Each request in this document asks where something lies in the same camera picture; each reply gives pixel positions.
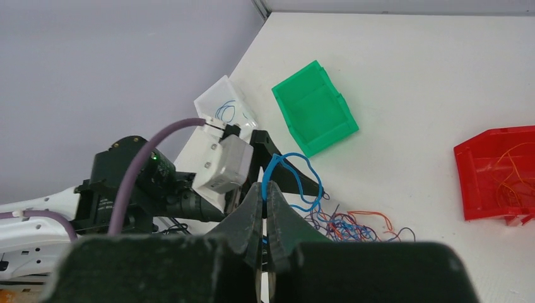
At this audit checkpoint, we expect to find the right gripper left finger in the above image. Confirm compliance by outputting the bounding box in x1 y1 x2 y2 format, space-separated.
206 182 263 302

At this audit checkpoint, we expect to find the purple wire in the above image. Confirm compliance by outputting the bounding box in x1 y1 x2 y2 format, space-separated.
303 190 416 244

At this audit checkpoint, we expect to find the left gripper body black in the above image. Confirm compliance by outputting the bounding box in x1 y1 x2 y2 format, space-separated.
74 136 226 234

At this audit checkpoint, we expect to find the clear plastic bin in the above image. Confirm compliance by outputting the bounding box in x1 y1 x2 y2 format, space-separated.
174 76 259 172

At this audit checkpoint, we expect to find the green plastic bin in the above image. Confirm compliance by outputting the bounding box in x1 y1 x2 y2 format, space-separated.
271 61 359 157

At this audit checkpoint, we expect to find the red plastic bin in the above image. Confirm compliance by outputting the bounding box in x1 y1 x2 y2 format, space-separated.
453 126 534 227

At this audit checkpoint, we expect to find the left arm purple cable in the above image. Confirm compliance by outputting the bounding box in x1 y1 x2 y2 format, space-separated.
0 117 208 244

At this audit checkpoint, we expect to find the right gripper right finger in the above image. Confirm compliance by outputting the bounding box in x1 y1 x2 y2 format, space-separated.
266 181 329 302

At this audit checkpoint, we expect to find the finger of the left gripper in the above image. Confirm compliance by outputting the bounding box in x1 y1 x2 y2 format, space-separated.
249 129 324 198

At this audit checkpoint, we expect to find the blue wire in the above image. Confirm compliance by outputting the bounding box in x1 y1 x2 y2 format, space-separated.
215 100 252 123
261 152 377 246

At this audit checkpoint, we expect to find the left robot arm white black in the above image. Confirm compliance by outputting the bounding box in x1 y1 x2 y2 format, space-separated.
1 130 278 280

